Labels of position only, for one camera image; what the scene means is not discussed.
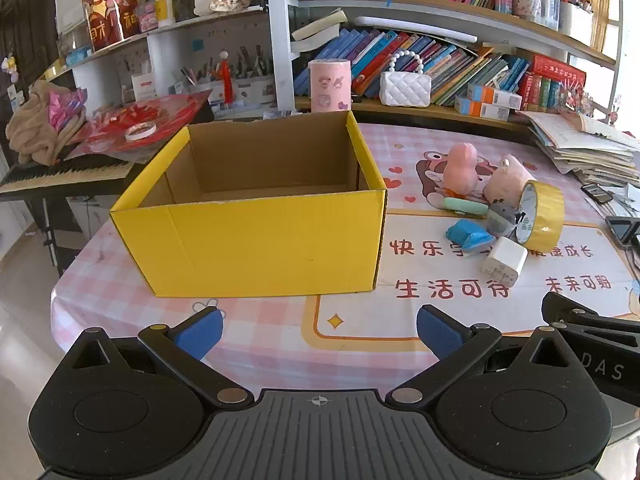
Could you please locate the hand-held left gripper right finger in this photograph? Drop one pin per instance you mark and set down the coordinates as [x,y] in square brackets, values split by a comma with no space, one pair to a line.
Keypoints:
[440,334]

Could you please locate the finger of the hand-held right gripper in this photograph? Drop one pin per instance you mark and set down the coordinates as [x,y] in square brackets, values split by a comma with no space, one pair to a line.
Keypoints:
[600,336]
[575,310]

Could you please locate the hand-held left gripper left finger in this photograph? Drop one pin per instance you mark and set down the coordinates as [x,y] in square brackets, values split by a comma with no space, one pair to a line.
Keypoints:
[200,334]

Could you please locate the white charger plug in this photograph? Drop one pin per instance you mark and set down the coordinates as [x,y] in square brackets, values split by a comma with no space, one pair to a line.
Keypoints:
[505,260]

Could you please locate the yellow cardboard box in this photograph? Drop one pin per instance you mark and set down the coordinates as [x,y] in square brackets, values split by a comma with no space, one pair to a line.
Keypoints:
[250,245]

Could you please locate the blue packet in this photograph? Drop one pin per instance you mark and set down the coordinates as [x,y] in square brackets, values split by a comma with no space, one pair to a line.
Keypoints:
[465,235]

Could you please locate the yellow tape roll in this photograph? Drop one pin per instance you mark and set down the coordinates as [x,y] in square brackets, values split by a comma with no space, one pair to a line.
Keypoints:
[550,210]

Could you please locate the teal handheld device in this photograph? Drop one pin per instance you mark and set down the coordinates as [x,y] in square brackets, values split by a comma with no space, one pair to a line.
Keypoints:
[465,206]

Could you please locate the pink plush pig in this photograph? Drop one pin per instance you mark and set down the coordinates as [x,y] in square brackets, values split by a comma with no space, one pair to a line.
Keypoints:
[505,182]

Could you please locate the pink gourd-shaped toy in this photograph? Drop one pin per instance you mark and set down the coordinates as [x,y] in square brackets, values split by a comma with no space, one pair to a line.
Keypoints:
[460,170]

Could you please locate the stack of papers and booklets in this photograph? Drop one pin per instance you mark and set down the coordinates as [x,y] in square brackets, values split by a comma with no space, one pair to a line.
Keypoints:
[580,142]

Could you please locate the black keyboard stand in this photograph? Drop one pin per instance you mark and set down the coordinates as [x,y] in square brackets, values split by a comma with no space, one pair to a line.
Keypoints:
[52,230]

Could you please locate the black electric piano keyboard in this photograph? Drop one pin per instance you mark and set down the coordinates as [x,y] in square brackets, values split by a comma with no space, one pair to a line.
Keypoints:
[65,175]

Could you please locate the white tape roll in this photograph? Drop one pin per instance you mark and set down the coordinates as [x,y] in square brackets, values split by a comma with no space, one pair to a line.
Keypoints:
[140,131]

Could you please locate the orange and white small box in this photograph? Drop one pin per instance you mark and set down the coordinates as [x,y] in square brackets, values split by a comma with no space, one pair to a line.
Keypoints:
[480,109]
[495,94]

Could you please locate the red paper decorations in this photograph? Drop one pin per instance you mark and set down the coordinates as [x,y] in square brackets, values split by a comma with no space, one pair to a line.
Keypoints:
[110,130]

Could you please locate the row of thick red books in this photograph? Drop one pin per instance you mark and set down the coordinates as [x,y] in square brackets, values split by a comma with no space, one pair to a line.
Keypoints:
[550,80]

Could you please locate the white box with red label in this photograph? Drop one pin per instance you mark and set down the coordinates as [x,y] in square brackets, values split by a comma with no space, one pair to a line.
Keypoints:
[143,87]

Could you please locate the pen holder with tools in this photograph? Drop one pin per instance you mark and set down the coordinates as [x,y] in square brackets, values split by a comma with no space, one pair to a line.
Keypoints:
[255,82]

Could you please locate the red doll figure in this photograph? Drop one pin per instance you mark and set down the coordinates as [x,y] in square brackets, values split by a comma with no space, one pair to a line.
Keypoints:
[225,77]

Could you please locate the beige plush blanket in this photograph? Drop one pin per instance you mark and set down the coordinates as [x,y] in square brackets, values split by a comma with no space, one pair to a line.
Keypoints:
[35,130]

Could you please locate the pink foil wrapper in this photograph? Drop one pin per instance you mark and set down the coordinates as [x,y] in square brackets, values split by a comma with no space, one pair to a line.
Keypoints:
[65,107]

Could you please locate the row of leaning colourful books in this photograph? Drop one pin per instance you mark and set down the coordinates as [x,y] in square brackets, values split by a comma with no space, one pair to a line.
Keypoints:
[450,65]

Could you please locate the pink cylindrical container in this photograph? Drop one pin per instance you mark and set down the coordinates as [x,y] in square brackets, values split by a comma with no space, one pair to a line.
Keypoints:
[330,85]

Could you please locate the white desk container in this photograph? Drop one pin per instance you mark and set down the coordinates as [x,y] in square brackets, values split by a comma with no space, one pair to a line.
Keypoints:
[575,25]

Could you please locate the row of yellow books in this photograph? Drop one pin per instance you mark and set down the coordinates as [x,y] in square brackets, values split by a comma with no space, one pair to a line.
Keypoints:
[597,15]

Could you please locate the white tube lamp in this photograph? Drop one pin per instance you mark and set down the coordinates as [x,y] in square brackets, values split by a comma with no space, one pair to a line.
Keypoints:
[415,27]

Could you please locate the small pink box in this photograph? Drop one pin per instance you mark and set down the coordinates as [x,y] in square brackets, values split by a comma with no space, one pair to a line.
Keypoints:
[147,17]

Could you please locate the wooden bookshelf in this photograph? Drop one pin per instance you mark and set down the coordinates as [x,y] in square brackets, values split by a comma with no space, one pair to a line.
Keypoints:
[430,9]

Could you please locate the white bottle with yellow label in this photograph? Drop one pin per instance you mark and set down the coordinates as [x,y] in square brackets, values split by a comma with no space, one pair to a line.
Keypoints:
[164,7]

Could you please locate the red and gold figure decoration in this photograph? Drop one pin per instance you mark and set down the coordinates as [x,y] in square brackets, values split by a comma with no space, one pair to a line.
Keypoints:
[112,15]

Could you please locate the folded open book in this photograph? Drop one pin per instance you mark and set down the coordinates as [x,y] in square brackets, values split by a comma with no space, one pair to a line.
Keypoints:
[320,25]

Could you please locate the white shelf post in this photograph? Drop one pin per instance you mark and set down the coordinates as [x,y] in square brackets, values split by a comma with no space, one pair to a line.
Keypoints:
[280,35]

